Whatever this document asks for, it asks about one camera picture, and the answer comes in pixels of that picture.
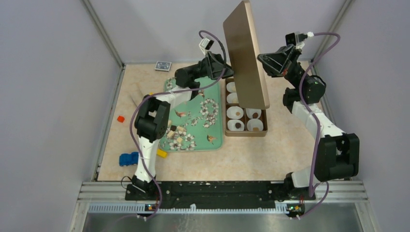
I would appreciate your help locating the white paper cup near left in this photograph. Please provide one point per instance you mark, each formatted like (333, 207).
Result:
(231, 125)

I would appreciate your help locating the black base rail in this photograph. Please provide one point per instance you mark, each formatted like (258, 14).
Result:
(218, 194)

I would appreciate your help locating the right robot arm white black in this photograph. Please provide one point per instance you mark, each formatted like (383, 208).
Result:
(336, 153)

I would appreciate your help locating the brown chocolate box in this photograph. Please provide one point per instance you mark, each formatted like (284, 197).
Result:
(244, 119)

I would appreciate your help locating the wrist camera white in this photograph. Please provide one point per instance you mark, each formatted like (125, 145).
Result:
(205, 45)
(297, 38)

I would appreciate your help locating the green floral tray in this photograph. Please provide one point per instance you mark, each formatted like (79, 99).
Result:
(198, 122)

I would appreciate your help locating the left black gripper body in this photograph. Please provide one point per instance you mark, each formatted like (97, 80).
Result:
(208, 67)

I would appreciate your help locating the blue toy car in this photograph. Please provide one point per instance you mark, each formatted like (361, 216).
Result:
(127, 159)

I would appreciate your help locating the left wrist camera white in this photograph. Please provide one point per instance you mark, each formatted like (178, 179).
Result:
(205, 45)

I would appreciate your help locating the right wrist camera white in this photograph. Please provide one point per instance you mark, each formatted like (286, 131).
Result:
(297, 38)

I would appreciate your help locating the white paper cup far left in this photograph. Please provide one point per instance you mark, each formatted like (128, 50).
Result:
(230, 87)

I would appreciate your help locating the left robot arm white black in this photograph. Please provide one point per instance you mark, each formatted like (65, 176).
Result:
(152, 114)

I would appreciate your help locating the blue card deck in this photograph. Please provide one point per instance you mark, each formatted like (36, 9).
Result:
(163, 66)

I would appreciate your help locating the white paper cup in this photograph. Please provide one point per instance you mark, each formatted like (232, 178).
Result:
(230, 87)
(230, 112)
(230, 97)
(255, 123)
(250, 112)
(231, 125)

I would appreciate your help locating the white paper cup near right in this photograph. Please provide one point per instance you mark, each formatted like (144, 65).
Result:
(255, 123)

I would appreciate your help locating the brown box lid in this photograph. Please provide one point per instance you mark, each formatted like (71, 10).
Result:
(243, 49)

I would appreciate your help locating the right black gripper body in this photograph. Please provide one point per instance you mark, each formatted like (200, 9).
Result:
(295, 71)

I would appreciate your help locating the yellow block near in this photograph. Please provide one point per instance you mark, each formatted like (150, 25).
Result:
(162, 154)

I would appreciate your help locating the red small block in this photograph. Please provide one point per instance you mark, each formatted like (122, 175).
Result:
(120, 119)

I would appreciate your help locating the brown chocolate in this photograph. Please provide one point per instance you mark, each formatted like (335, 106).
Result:
(255, 115)

